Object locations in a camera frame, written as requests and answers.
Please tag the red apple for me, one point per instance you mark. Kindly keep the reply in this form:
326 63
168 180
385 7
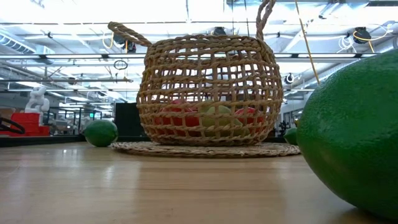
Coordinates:
248 111

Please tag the round woven placemat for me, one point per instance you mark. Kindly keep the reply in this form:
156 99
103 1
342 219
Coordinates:
174 151

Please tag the large green lime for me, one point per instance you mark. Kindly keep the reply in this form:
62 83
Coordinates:
357 140

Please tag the dark ceiling device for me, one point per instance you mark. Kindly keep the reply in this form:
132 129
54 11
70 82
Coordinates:
129 46

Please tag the white robot figure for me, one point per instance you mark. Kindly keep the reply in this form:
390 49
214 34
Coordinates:
37 99

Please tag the round black fixture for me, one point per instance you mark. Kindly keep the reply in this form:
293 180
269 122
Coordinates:
289 79

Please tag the stack of red bins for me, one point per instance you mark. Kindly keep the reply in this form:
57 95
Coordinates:
28 119

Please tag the yellow-green pear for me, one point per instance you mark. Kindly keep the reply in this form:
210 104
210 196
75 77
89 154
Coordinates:
219 110

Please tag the small green lime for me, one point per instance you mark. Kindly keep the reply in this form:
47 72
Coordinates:
101 133
292 137

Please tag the black computer with blue light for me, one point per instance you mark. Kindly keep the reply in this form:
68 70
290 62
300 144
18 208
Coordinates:
127 119

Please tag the dark red round fruit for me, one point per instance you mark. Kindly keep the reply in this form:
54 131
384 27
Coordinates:
178 122

